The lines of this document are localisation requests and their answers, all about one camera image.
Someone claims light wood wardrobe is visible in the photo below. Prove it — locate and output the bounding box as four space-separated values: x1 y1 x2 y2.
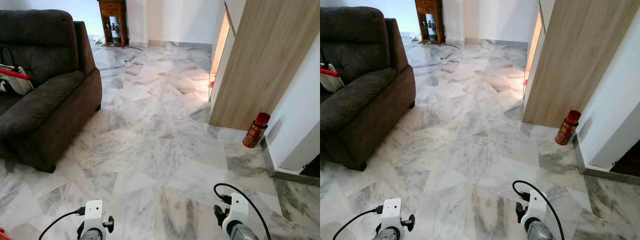
208 0 321 131
522 0 640 129

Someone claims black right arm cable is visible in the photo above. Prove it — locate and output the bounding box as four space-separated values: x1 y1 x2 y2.
512 179 566 240
213 182 273 240

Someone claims white bag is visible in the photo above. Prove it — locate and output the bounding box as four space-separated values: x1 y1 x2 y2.
320 62 346 94
0 63 35 96

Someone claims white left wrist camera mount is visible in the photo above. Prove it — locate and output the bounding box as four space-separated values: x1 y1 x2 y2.
379 198 404 234
82 199 105 237

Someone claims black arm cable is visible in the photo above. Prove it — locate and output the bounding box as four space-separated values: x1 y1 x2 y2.
213 182 273 240
512 179 566 240
332 204 385 240
38 206 87 240

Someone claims dark brown sofa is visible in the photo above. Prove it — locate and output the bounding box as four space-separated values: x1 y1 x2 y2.
0 9 103 174
320 6 417 172

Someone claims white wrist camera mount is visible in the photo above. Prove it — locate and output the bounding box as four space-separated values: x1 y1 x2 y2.
82 199 105 237
379 198 404 234
222 192 250 232
524 189 549 227

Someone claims small wooden cabinet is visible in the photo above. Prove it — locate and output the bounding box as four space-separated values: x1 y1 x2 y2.
414 0 446 46
97 0 130 49

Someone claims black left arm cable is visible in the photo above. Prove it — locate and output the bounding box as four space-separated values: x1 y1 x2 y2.
332 204 385 240
38 206 87 240

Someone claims red lidded jar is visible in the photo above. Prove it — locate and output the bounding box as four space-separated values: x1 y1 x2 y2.
242 112 271 149
555 109 582 146

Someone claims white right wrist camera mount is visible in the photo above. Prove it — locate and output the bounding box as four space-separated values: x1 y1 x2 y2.
524 189 549 227
222 192 250 232

